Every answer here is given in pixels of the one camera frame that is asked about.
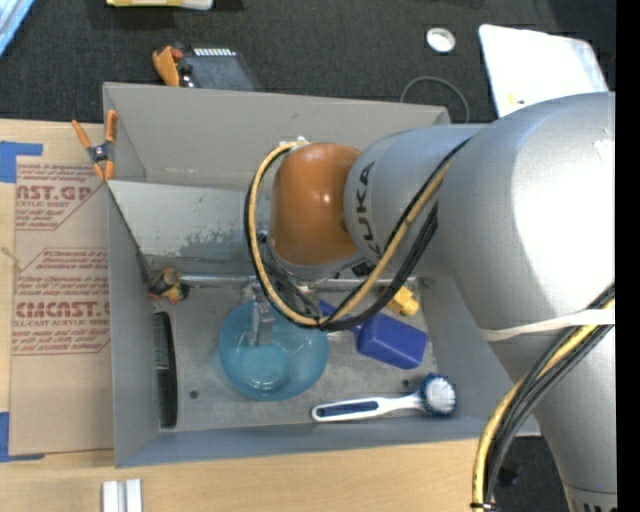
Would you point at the yellow plastic toy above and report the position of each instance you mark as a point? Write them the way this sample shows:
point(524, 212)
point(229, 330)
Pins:
point(406, 301)

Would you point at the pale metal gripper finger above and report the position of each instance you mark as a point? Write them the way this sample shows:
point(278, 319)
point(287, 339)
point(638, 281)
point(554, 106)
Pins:
point(268, 330)
point(257, 320)

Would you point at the white and blue dish brush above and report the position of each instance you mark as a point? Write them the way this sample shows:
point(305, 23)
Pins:
point(360, 407)

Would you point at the grey metal bin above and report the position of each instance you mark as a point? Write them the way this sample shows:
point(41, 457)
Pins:
point(200, 410)

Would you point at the brown cardboard board red print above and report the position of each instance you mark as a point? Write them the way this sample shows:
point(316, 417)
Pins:
point(60, 390)

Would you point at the orange and black toy figure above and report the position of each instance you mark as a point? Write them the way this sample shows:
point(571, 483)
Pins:
point(167, 285)

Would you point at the black comb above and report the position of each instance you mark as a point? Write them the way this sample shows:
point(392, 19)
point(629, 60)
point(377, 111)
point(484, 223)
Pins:
point(167, 380)

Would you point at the clear blue plastic bowl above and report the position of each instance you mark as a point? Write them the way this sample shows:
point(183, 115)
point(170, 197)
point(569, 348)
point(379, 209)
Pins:
point(295, 365)

